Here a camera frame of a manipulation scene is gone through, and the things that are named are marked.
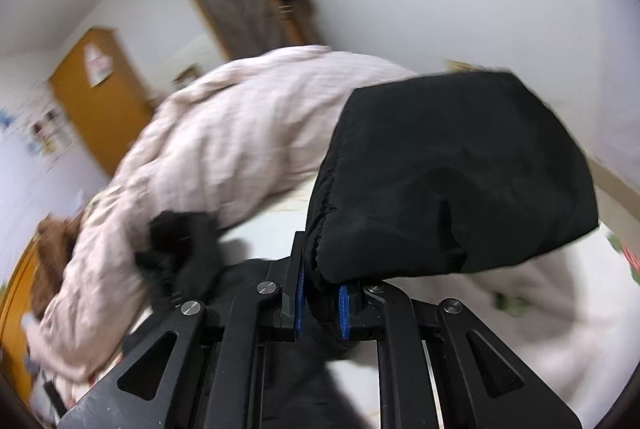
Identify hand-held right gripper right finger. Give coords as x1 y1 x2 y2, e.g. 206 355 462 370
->
337 281 583 429

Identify orange wooden headboard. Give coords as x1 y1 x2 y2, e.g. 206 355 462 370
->
0 236 48 405

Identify orange wooden door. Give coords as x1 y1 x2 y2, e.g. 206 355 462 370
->
48 26 157 178

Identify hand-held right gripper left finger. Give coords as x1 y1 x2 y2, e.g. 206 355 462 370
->
57 231 308 429

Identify red and white door poster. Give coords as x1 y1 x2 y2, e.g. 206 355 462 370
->
82 43 114 88

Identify floral bed sheet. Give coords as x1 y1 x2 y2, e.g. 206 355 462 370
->
65 182 640 429

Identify black padded jacket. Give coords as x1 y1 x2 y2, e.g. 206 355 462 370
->
135 70 601 429

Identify pale pink quilt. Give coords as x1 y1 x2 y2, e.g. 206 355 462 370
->
25 45 421 382

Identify colourful wall posters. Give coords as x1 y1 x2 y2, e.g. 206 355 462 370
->
0 86 77 172

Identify brown plush cloth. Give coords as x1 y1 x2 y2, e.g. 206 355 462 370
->
29 215 83 317

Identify wooden framed furniture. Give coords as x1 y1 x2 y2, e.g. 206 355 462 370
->
179 0 297 62

